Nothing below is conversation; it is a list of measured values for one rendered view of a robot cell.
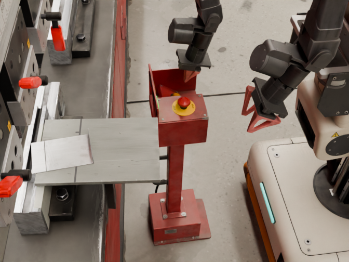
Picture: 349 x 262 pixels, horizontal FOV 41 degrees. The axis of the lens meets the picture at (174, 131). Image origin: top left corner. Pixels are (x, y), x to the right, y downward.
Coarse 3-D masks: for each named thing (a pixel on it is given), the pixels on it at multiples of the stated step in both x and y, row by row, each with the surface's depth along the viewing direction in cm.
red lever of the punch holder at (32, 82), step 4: (32, 76) 77; (36, 76) 77; (40, 76) 81; (44, 76) 81; (20, 80) 73; (24, 80) 73; (28, 80) 73; (32, 80) 73; (36, 80) 75; (40, 80) 78; (44, 80) 80; (20, 84) 72; (24, 84) 72; (28, 84) 73; (32, 84) 73; (36, 84) 75; (40, 84) 78; (44, 84) 81; (24, 88) 73; (28, 88) 73; (32, 88) 74
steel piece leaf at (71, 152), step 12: (48, 144) 104; (60, 144) 105; (72, 144) 105; (84, 144) 105; (48, 156) 102; (60, 156) 102; (72, 156) 102; (84, 156) 102; (48, 168) 100; (60, 168) 100
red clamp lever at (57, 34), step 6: (48, 12) 95; (54, 12) 95; (60, 12) 95; (42, 18) 95; (48, 18) 95; (54, 18) 95; (60, 18) 95; (54, 24) 97; (54, 30) 98; (60, 30) 98; (54, 36) 99; (60, 36) 99; (54, 42) 100; (60, 42) 100; (60, 48) 101
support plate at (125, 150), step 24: (48, 120) 109; (72, 120) 110; (96, 120) 110; (120, 120) 110; (144, 120) 110; (96, 144) 105; (120, 144) 105; (144, 144) 105; (72, 168) 101; (96, 168) 101; (120, 168) 101; (144, 168) 101
